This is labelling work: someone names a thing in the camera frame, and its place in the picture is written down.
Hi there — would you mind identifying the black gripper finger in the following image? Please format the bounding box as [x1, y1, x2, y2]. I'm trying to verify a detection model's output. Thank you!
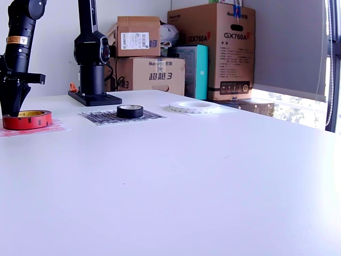
[0, 82, 18, 116]
[11, 84, 31, 117]

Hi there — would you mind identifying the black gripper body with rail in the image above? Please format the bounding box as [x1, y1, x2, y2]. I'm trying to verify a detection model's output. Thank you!
[0, 71, 46, 86]

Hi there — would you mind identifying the red 3M tape roll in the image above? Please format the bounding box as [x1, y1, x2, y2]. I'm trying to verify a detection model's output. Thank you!
[2, 109, 53, 131]

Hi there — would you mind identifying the small black tape roll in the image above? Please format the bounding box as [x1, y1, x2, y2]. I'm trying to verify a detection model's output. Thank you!
[116, 104, 144, 119]

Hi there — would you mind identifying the wide white tape roll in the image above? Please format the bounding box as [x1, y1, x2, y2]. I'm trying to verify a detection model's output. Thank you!
[169, 100, 221, 115]

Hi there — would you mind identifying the red scribbled paper sheet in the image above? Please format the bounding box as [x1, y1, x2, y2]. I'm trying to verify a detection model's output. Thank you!
[0, 117, 70, 138]

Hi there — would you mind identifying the black scribbled paper sheet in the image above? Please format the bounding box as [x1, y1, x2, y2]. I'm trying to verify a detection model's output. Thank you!
[78, 108, 168, 126]

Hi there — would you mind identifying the Huntkey cardboard carton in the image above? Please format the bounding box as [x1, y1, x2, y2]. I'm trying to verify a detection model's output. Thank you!
[104, 57, 186, 96]

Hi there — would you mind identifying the cardboard box with shipping label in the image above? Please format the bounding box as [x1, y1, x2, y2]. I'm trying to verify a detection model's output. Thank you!
[106, 15, 162, 58]

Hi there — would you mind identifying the white plastic bag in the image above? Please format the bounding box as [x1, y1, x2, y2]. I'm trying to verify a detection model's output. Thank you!
[159, 23, 180, 49]

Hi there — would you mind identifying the black and teal carton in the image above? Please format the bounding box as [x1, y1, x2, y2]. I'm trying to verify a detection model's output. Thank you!
[170, 44, 208, 100]

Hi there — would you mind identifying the blank white paper sheet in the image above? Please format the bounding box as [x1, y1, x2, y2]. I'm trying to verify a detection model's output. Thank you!
[158, 101, 238, 117]

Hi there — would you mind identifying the large GX760A cardboard box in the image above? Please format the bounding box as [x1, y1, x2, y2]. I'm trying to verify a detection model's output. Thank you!
[167, 2, 256, 101]

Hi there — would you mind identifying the long black printed box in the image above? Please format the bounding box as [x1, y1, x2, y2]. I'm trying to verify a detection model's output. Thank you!
[213, 98, 275, 117]

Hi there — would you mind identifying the grey roller blind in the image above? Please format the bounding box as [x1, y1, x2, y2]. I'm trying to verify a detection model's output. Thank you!
[243, 0, 328, 102]

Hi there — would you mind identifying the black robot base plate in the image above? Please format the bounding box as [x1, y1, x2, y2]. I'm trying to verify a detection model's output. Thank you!
[68, 90, 123, 107]

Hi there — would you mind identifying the black power cable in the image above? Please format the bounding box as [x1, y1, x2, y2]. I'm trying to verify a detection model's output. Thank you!
[103, 57, 126, 91]

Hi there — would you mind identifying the white bead blind cord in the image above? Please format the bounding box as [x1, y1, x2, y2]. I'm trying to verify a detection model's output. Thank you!
[325, 0, 335, 126]

